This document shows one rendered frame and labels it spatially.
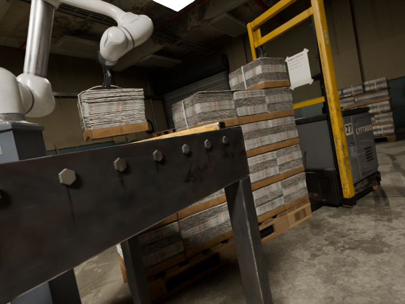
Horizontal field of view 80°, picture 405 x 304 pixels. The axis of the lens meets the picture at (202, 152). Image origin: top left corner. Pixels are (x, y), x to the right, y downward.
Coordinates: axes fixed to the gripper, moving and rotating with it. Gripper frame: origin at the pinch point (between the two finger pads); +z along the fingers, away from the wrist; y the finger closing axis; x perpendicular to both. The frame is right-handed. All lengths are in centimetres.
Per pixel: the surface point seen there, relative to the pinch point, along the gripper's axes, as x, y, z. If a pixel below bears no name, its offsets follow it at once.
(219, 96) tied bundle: 65, 23, -18
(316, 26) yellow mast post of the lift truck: 159, -22, -37
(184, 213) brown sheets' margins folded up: 25, 87, -13
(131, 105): 7.1, 23.9, -16.9
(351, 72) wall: 661, -73, 170
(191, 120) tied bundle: 48, 33, -4
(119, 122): 0.2, 31.5, -14.3
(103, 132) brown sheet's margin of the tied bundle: -8.5, 35.4, -14.1
